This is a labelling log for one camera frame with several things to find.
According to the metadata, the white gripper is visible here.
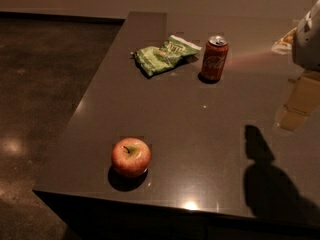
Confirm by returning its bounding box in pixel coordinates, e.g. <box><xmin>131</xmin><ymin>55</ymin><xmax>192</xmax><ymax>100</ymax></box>
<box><xmin>271</xmin><ymin>0</ymin><xmax>320</xmax><ymax>132</ymax></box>

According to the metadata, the red apple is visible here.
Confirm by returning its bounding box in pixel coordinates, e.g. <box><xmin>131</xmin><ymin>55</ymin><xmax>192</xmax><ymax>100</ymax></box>
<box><xmin>111</xmin><ymin>138</ymin><xmax>151</xmax><ymax>178</ymax></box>

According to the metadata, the orange coke can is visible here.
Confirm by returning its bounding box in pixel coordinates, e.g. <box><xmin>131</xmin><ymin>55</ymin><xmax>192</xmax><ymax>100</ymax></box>
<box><xmin>201</xmin><ymin>35</ymin><xmax>229</xmax><ymax>81</ymax></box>

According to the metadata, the green chip bag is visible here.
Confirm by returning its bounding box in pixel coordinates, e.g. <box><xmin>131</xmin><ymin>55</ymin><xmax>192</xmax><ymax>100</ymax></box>
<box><xmin>132</xmin><ymin>35</ymin><xmax>201</xmax><ymax>77</ymax></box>

